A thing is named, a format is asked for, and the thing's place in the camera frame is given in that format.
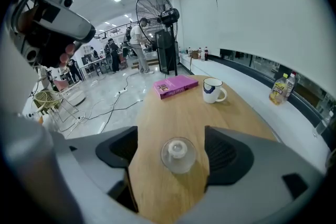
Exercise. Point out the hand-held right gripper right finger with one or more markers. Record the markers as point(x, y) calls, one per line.
point(273, 165)

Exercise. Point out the clear glass with white object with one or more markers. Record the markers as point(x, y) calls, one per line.
point(178, 156)

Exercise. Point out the dark cola bottle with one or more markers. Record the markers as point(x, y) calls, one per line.
point(206, 54)

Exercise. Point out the white power strip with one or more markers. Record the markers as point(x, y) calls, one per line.
point(123, 91)
point(79, 119)

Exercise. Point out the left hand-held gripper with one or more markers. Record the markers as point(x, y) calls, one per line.
point(29, 42)

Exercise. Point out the small clear bottle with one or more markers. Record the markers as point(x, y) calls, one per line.
point(324, 124)

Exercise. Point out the yellow drink bottle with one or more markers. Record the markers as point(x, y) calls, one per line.
point(278, 91)

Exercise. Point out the white desk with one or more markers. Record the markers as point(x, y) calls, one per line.
point(94, 61)

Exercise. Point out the black framed cabinet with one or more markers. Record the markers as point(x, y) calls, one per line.
point(164, 49)

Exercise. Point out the round wooden table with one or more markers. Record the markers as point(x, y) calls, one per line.
point(183, 118)

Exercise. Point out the round white low table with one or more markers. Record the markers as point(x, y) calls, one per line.
point(77, 97)

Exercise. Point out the purple book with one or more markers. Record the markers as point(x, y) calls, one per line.
point(176, 85)

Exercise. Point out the pink chair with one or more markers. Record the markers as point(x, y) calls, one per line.
point(61, 85)

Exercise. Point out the person's left hand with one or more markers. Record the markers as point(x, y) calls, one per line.
point(67, 53)

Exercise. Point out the white mug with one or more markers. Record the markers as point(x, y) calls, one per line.
point(211, 91)

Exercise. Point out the black standing fan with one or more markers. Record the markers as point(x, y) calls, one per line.
point(168, 17)

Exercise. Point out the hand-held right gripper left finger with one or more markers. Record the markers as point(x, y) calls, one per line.
point(89, 154)

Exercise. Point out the clear drink bottle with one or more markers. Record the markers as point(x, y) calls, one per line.
point(291, 84)

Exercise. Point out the brown cardboard box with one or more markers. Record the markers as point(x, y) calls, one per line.
point(194, 55)

